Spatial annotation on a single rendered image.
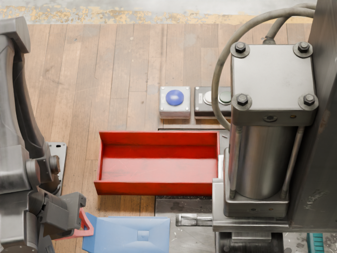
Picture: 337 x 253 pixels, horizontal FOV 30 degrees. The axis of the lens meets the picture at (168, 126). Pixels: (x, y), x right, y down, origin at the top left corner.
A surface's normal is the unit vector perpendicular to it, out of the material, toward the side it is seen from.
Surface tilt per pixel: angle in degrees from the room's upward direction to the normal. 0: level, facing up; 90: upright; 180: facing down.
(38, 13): 0
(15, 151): 19
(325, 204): 90
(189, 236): 0
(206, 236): 0
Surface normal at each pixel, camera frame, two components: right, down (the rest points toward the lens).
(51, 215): 0.84, -0.24
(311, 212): -0.03, 0.85
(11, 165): 0.01, -0.22
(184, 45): -0.04, -0.52
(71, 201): -0.55, -0.43
